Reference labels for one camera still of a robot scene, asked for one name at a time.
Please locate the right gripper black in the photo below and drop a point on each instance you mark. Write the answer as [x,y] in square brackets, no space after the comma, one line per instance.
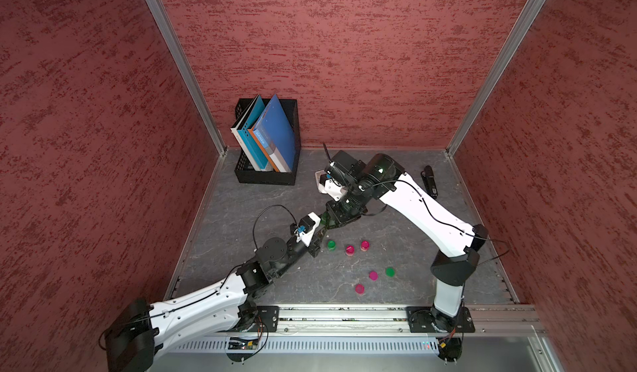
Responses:
[341,216]

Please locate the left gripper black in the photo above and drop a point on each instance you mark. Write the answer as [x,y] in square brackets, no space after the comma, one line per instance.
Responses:
[313,247]

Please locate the green paint jar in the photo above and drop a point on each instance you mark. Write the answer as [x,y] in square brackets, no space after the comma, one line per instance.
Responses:
[331,244]
[325,219]

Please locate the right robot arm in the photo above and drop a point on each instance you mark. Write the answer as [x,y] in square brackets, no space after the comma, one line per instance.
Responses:
[352,184]

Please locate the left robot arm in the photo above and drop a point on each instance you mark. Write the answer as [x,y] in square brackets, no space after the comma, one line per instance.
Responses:
[144,331]

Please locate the pink paint jar left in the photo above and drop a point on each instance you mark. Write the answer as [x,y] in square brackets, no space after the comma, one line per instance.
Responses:
[350,249]

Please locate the pink paint jar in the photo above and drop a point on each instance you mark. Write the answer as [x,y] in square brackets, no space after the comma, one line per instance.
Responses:
[350,249]
[365,245]

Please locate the pink paint jar right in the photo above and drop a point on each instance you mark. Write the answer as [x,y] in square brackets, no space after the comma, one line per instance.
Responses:
[365,245]

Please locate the pink lid rear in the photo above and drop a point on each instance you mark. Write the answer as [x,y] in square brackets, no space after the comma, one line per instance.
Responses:
[373,275]

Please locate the pink lid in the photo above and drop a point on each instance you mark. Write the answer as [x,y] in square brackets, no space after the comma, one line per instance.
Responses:
[373,275]
[359,288]

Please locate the pink lid front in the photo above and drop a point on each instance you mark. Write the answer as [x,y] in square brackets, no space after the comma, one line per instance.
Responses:
[359,288]

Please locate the green lid right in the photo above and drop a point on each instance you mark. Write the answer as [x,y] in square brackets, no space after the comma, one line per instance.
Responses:
[390,272]

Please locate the pink calculator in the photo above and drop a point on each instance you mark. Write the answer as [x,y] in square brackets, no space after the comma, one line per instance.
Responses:
[321,178]

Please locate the black stapler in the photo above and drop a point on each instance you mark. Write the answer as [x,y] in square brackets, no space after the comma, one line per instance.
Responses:
[429,182]

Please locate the orange spine book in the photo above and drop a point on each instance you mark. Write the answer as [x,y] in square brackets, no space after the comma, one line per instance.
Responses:
[271,166]

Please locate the black mesh file holder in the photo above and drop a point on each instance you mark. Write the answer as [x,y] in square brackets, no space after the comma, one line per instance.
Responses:
[247,175]

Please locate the blue book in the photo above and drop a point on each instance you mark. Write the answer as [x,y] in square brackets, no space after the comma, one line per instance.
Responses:
[274,134]

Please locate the teal book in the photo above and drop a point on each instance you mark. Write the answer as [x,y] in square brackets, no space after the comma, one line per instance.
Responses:
[247,113]

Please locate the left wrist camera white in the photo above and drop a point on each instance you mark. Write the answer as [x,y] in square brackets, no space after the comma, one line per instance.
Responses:
[307,228]

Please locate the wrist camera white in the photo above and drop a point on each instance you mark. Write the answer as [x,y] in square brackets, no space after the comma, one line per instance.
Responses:
[333,189]
[307,228]

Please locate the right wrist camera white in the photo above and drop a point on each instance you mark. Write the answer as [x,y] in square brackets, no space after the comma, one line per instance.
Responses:
[333,189]

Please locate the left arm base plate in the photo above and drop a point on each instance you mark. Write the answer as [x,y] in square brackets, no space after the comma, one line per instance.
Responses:
[264,319]

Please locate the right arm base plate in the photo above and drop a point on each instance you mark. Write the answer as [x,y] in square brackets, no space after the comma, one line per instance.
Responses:
[425,320]

